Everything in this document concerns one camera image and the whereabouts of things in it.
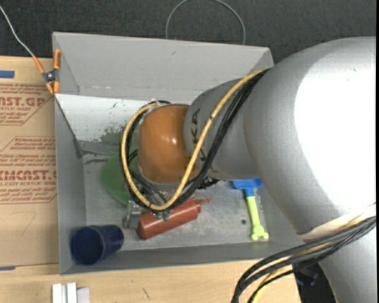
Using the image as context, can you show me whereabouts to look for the red squeeze bottle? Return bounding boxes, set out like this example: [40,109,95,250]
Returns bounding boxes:
[135,197,214,241]

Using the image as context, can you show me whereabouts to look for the green plate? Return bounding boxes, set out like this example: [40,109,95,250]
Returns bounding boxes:
[100,150,137,206]

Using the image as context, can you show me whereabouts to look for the dark blue cup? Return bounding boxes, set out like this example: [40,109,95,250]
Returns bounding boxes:
[69,224,125,266]

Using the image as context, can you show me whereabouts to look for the brown cardboard board, red print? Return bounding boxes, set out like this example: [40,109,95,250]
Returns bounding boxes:
[0,54,61,270]

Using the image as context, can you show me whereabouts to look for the blue and yellow toy wrench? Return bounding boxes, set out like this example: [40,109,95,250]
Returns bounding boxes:
[231,178,270,242]

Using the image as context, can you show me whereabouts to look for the grey metal bin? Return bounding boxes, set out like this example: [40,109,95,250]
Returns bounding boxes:
[52,32,306,276]

